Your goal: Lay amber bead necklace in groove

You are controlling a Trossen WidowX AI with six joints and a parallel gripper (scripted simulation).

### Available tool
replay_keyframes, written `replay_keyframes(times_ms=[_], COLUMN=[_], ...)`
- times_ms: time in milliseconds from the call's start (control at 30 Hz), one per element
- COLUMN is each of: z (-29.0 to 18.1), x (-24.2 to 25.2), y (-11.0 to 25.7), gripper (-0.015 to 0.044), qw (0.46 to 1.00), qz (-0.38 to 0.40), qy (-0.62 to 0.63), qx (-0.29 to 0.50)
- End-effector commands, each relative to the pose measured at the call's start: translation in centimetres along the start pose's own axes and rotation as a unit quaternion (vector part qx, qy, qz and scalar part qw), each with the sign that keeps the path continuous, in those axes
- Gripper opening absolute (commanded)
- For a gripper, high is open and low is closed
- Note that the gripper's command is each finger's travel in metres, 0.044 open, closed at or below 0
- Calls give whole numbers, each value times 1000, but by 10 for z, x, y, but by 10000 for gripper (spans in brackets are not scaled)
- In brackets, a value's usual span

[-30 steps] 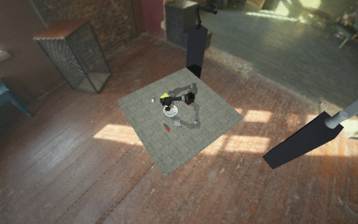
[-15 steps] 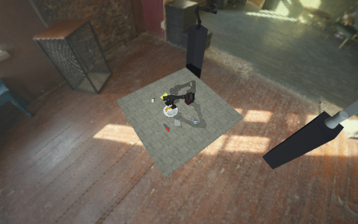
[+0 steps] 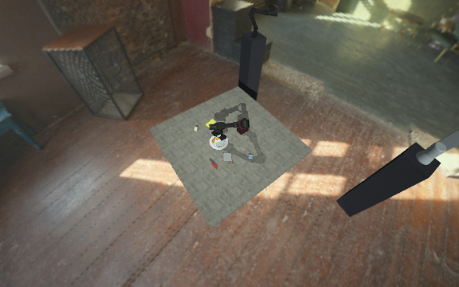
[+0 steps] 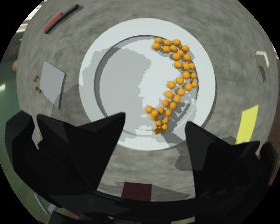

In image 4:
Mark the yellow flat rectangular pad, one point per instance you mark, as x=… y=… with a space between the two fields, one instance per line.
x=245 y=129

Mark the small cream cube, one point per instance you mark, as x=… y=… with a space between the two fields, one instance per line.
x=262 y=59

